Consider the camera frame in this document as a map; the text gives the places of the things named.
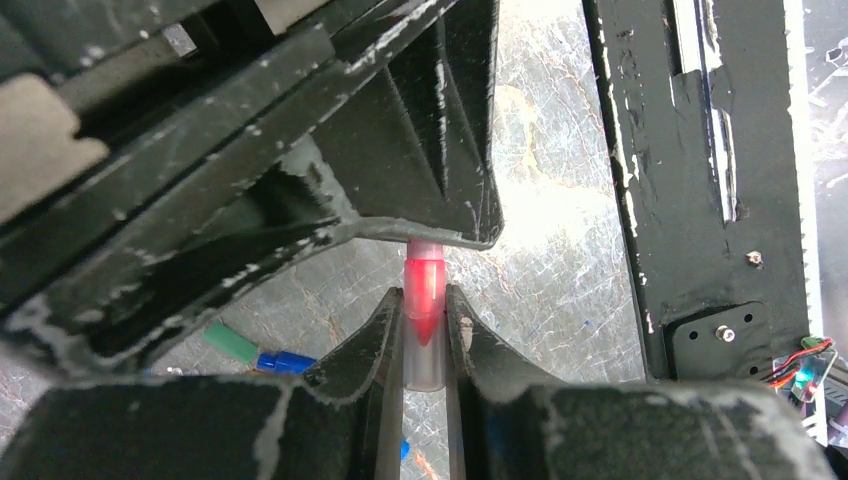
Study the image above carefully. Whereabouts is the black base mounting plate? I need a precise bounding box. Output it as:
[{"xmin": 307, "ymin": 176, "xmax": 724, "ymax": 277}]
[{"xmin": 583, "ymin": 1, "xmax": 821, "ymax": 380}]

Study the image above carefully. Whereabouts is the aluminium frame rail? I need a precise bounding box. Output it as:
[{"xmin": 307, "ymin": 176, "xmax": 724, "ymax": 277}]
[{"xmin": 785, "ymin": 1, "xmax": 847, "ymax": 446}]

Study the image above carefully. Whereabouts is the small blue marker cap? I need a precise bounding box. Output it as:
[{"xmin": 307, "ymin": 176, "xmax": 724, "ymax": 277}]
[{"xmin": 256, "ymin": 351, "xmax": 316, "ymax": 375}]

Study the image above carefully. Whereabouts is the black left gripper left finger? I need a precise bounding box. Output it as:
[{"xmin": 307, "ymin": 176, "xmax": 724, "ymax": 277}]
[{"xmin": 1, "ymin": 288, "xmax": 404, "ymax": 479}]

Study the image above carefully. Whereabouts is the light blue marker cap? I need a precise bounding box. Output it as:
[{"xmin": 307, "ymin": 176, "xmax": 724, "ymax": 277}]
[{"xmin": 400, "ymin": 439, "xmax": 410, "ymax": 461}]

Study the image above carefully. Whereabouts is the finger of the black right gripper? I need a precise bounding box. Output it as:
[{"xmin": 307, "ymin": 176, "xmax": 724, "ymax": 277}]
[{"xmin": 313, "ymin": 1, "xmax": 504, "ymax": 249}]

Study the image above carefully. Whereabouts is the pink pen clear cap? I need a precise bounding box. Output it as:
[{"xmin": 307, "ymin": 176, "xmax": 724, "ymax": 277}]
[{"xmin": 403, "ymin": 240, "xmax": 446, "ymax": 392}]

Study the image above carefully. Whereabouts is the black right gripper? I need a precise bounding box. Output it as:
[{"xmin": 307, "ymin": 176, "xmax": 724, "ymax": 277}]
[{"xmin": 1, "ymin": 1, "xmax": 453, "ymax": 377}]

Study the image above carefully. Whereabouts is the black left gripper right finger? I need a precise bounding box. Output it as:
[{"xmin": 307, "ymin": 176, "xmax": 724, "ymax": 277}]
[{"xmin": 446, "ymin": 285, "xmax": 834, "ymax": 479}]

